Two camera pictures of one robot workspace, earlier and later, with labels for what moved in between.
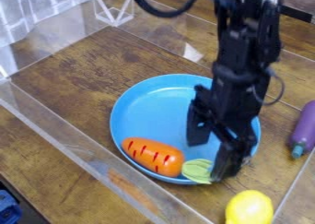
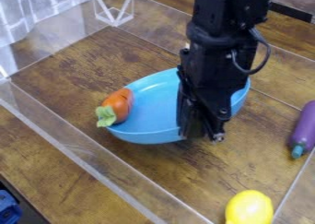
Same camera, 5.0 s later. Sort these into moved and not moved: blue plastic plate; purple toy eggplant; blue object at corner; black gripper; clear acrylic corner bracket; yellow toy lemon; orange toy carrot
Moved: orange toy carrot; blue plastic plate; black gripper
Not moved: purple toy eggplant; yellow toy lemon; blue object at corner; clear acrylic corner bracket
